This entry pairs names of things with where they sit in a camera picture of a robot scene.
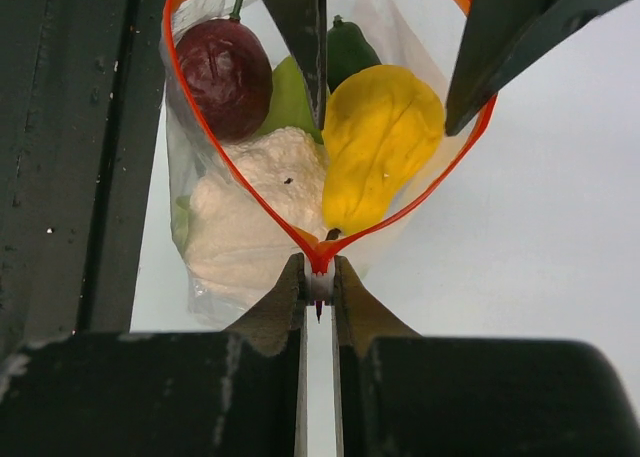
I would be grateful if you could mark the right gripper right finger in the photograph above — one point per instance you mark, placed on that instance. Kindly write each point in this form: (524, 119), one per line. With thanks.
(403, 394)

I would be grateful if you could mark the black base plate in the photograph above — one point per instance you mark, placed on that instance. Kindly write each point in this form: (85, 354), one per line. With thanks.
(81, 90)

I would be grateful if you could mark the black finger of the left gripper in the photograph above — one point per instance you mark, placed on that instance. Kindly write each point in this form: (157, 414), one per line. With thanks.
(303, 27)

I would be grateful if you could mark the clear zip top bag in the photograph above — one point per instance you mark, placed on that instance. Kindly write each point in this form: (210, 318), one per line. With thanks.
(420, 35)

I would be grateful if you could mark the lime green fruit piece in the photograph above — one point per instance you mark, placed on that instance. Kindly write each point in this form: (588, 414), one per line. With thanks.
(289, 106)

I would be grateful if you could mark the yellow pepper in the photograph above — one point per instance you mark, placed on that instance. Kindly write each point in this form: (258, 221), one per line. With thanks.
(382, 125)

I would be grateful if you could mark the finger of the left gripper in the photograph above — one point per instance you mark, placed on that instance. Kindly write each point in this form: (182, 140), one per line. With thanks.
(501, 39)

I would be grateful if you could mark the dark red plum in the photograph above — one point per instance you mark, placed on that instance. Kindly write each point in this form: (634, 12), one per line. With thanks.
(228, 74)

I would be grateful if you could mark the white cauliflower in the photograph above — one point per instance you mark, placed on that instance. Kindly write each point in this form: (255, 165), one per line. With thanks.
(232, 247)

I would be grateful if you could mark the green avocado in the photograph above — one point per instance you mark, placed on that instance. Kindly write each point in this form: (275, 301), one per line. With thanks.
(348, 52)

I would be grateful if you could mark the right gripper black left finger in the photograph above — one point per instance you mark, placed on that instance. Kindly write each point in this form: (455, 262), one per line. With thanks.
(234, 392)

